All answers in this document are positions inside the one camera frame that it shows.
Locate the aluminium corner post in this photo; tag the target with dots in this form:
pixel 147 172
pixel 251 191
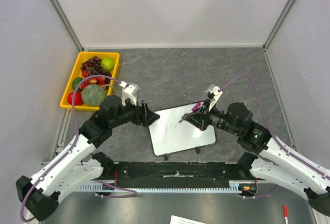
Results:
pixel 66 23
pixel 278 24

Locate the dark green lime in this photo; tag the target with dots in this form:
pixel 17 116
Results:
pixel 75 82

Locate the aluminium left corner post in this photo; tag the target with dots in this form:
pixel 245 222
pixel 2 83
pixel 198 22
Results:
pixel 66 23

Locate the green netted melon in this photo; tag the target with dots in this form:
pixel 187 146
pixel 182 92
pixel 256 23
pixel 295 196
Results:
pixel 93 95

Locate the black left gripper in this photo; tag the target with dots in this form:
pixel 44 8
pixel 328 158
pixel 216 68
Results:
pixel 144 115

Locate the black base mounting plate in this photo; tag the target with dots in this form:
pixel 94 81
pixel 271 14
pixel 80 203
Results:
pixel 170 174

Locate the red apple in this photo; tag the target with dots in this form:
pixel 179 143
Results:
pixel 76 99

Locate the small black framed whiteboard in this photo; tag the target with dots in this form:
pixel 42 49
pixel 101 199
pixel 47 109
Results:
pixel 170 134

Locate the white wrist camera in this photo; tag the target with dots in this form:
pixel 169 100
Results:
pixel 213 93
pixel 129 92

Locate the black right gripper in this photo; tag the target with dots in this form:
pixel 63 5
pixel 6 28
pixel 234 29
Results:
pixel 202 119

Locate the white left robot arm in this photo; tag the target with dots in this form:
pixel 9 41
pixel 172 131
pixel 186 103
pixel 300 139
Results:
pixel 42 193

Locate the white marker with magenta cap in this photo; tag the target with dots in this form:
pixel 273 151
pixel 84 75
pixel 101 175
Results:
pixel 192 111

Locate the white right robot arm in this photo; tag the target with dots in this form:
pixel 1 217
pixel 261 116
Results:
pixel 266 157

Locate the white toothed cable duct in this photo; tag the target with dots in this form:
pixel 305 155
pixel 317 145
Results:
pixel 95 187

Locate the light green apple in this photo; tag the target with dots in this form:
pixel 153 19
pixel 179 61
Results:
pixel 107 64

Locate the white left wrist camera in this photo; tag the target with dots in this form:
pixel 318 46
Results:
pixel 129 92

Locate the red capped marker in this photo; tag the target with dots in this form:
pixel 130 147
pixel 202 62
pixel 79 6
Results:
pixel 285 210

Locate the purple grape bunch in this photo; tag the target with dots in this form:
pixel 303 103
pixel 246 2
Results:
pixel 93 67

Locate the white paper sheet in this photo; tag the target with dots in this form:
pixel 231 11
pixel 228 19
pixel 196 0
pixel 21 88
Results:
pixel 181 220

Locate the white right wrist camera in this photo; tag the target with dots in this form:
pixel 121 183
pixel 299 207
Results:
pixel 213 93

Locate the aluminium right corner post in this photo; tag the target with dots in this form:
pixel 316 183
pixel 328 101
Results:
pixel 278 24

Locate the red strawberries cluster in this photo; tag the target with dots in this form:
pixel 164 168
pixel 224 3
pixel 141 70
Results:
pixel 94 80

